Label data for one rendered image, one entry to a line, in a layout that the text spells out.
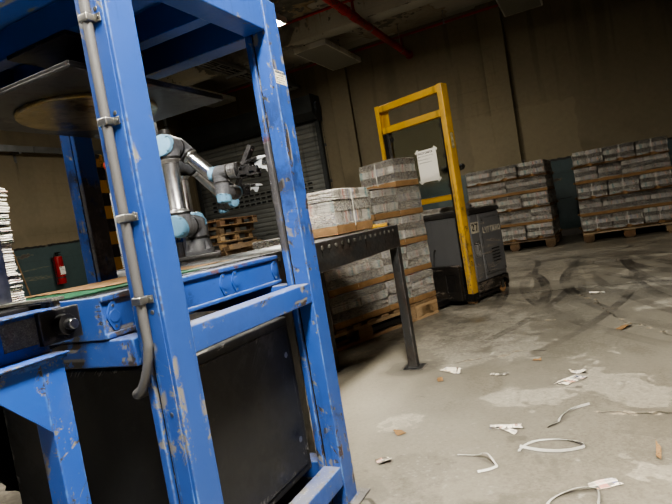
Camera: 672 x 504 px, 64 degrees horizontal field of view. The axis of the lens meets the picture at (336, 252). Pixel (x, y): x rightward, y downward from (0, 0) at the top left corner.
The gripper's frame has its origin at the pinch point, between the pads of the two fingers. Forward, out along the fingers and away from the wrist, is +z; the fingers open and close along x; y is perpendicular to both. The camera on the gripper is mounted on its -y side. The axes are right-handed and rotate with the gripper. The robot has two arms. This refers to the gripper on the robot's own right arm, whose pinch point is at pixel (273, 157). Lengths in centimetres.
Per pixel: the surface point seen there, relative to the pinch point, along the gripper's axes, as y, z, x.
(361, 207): 28, 36, -28
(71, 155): 8, -48, 84
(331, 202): 26.2, 25.2, -6.5
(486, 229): 32, 103, -240
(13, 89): 14, -10, 147
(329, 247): 52, 33, 38
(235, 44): -8, 29, 101
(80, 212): 29, -49, 81
